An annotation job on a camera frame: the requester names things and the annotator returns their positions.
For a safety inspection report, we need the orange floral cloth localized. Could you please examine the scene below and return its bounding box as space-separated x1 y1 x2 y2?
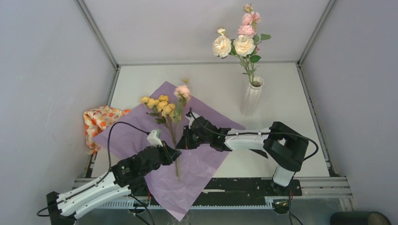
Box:
83 105 130 155

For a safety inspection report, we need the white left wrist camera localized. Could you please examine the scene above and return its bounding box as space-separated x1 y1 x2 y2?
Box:
146 129 163 147

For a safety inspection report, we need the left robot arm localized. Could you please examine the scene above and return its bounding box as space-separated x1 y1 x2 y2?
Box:
46 142 182 225

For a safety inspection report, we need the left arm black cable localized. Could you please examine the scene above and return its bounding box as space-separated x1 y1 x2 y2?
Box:
36 121 152 218

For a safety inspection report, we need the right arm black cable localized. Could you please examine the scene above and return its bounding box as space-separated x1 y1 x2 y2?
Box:
188 107 319 162

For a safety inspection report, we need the white rose stem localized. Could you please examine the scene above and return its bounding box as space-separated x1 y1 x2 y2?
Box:
212 27 272 87

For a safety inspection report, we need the yellow rose stem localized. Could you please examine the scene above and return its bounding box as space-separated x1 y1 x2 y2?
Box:
140 94 182 181

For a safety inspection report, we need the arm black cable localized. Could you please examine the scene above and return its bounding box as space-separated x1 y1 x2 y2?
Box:
188 107 319 162
36 121 152 218

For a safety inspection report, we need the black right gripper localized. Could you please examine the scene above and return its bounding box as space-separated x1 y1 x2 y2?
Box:
177 125 212 149

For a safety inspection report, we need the pink rose stem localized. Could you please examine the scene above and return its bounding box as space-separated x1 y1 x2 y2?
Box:
234 4 261 83

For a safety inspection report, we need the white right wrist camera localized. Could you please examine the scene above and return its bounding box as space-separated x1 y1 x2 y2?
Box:
186 111 200 121

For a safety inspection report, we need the black printed ribbon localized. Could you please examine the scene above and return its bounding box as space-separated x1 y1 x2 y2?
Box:
250 149 268 158

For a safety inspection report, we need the purple wrapping paper sheet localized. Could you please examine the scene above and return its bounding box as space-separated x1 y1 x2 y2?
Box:
93 105 228 221

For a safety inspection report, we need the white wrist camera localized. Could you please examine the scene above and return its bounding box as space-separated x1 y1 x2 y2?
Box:
186 111 200 121
146 129 163 147

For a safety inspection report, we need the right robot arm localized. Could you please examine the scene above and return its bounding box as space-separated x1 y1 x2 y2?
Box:
176 115 310 195

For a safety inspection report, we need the white ribbed ceramic vase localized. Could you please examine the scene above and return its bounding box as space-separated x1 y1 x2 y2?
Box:
240 76 264 116

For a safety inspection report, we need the black cylinder object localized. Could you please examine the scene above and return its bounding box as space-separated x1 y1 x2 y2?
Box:
330 211 392 225

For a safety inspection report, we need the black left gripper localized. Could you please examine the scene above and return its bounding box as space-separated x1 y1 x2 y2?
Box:
141 140 181 176

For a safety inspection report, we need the peach rose stem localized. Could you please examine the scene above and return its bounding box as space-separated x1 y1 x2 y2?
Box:
173 78 191 146

